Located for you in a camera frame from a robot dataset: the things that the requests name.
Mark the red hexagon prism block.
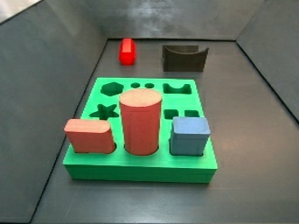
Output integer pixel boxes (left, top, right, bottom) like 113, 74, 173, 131
119, 38, 137, 66

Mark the green shape sorter board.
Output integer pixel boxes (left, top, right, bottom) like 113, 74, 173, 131
63, 78, 218, 183

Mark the tall red cylinder block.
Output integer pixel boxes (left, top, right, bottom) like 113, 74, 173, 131
119, 88, 163, 156

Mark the blue square block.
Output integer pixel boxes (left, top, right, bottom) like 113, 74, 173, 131
170, 116, 211, 157

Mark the red rounded rectangular block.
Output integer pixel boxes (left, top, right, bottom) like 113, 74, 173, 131
65, 119, 117, 154

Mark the black curved cradle holder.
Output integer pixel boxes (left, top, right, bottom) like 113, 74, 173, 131
163, 45, 210, 72

